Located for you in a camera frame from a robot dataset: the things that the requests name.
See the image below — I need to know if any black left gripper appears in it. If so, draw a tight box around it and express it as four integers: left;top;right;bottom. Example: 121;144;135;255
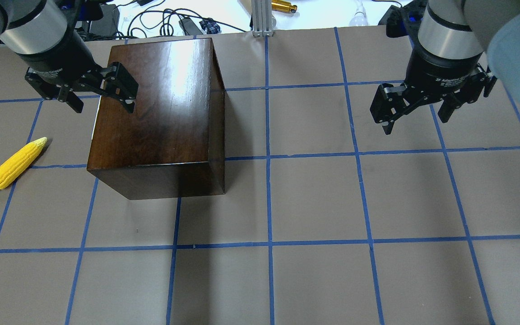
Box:
19;29;139;114

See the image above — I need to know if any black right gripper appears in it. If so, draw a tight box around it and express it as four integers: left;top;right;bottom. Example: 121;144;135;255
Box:
370;49;498;135

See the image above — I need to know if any yellow toy corn cob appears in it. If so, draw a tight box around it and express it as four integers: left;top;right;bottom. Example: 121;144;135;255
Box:
0;137;48;190

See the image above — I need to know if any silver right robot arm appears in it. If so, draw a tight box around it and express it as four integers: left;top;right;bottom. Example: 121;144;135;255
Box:
370;0;520;135

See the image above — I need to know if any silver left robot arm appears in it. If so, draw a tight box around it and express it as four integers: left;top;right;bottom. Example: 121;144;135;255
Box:
0;0;139;113

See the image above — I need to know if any dark wooden drawer cabinet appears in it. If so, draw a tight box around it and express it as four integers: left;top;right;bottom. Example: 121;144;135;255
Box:
87;38;226;200

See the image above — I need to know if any white light bulb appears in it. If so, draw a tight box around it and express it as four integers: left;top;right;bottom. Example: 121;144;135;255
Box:
348;0;369;27

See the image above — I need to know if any black power adapter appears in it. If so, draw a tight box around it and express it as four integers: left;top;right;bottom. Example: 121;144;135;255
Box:
179;17;204;36

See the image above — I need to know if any gold metal cylinder tool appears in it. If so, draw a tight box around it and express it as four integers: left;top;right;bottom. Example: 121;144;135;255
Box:
271;0;298;13

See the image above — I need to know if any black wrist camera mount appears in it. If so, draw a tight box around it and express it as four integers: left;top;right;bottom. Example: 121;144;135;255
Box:
378;0;428;38

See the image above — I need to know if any black cable bundle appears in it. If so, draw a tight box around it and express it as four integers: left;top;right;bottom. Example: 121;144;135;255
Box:
125;7;247;37

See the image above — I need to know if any aluminium frame post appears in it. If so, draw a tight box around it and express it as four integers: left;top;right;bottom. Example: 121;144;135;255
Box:
251;0;274;37

